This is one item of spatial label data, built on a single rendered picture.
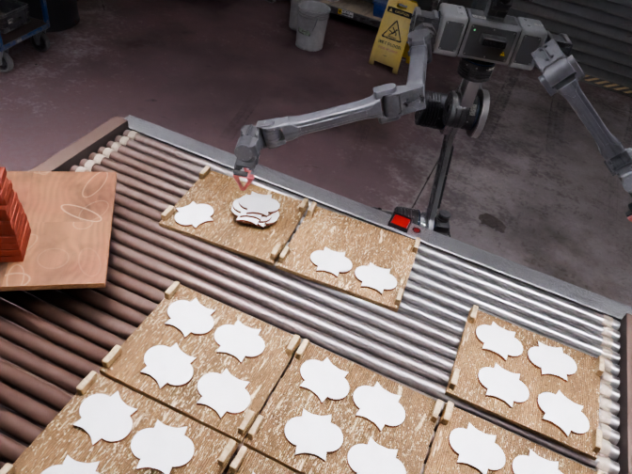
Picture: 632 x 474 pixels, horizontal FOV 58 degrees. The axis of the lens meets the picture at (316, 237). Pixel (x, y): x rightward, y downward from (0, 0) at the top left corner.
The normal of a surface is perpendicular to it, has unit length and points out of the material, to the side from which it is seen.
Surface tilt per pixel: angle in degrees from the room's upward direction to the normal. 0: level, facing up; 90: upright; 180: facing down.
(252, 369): 0
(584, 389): 0
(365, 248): 0
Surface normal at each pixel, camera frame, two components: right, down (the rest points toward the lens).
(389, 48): -0.43, 0.36
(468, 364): 0.15, -0.73
